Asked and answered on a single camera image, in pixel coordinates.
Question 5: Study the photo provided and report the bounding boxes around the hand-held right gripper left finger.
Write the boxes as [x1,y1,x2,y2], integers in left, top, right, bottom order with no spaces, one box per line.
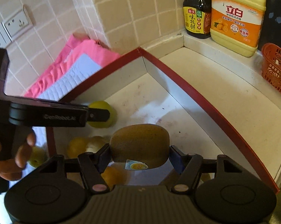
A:
[39,143,113,194]

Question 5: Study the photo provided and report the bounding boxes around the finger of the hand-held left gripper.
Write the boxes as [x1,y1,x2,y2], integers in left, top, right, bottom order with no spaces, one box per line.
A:
[87,108,111,123]

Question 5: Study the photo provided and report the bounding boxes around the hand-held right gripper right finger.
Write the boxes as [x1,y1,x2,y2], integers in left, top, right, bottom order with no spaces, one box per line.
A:
[170,145,244,195]

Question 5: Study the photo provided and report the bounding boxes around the green apple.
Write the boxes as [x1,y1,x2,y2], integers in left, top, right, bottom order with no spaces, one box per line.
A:
[88,101,117,129]
[28,146,47,168]

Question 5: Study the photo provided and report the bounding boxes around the striped brown round fruit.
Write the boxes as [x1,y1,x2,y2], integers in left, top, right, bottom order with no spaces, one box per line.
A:
[85,136,110,154]

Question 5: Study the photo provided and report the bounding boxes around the mandarin orange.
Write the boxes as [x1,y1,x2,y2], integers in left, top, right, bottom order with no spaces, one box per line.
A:
[101,166,127,190]

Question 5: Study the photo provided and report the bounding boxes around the large orange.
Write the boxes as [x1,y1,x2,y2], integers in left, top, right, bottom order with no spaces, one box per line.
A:
[67,137,88,159]

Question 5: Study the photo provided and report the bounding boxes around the brown kiwi with sticker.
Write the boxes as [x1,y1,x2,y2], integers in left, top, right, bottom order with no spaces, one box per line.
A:
[110,124,170,170]

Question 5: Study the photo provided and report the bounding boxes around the red cardboard box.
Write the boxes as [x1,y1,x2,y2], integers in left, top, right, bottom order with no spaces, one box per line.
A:
[46,47,281,195]

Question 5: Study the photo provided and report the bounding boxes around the person's left hand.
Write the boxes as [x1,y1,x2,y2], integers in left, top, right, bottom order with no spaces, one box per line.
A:
[0,132,37,181]

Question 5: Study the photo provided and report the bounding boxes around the blue quilted blanket pink ruffle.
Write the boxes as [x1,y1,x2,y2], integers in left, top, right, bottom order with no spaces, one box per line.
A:
[21,34,121,180]

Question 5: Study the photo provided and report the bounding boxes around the red plastic basket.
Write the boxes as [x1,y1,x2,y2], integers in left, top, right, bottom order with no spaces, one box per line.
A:
[261,43,281,101]

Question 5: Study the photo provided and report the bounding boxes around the dark soy sauce bottle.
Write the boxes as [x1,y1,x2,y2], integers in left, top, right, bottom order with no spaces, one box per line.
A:
[183,0,212,40]

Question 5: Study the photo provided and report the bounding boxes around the yellow detergent jug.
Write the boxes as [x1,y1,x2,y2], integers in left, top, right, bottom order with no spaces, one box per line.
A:
[210,0,267,57]

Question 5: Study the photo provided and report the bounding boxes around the dark appliance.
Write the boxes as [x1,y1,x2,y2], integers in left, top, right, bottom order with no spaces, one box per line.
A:
[259,0,281,52]

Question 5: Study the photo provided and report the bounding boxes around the small white wall socket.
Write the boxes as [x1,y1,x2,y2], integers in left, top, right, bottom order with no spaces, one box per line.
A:
[2,5,33,43]

